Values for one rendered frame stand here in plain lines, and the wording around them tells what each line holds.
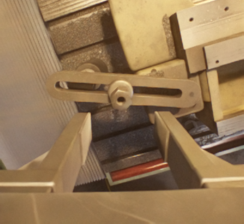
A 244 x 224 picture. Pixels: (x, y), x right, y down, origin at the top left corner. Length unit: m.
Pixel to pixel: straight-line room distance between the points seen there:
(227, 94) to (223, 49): 0.14
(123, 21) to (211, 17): 0.16
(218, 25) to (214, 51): 0.05
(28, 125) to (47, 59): 0.27
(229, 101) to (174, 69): 0.18
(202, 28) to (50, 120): 0.58
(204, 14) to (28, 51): 0.54
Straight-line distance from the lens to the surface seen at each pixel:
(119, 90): 0.23
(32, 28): 0.68
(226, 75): 0.44
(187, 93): 0.33
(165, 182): 1.47
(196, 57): 0.34
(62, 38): 0.58
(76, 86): 0.34
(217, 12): 0.36
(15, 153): 0.84
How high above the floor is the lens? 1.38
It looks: 74 degrees down
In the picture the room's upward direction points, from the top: 175 degrees clockwise
